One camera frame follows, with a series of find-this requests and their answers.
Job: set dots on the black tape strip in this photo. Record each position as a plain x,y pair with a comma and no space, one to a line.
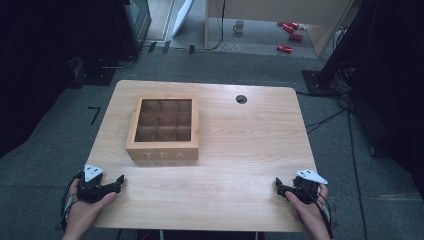
191,49
152,47

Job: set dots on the white board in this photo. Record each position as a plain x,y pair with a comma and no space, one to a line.
182,15

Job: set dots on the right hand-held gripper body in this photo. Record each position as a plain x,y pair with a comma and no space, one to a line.
308,191

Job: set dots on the black tape corner mark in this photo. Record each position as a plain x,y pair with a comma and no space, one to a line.
94,114

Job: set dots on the black stand base plate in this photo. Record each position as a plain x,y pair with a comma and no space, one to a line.
95,75

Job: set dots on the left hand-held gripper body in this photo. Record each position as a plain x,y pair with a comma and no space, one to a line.
90,191

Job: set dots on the black stand with base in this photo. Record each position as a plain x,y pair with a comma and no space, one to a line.
328,71

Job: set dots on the wooden tea box glass lid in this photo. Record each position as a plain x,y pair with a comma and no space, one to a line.
163,149

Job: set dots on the grey mug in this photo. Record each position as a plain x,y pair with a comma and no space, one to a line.
238,26

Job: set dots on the red can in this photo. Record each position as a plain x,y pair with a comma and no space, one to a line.
284,49
288,27
295,37

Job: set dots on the person's right hand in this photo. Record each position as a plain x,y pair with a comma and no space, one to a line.
311,216

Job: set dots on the person's left hand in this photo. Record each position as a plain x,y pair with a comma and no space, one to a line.
85,216

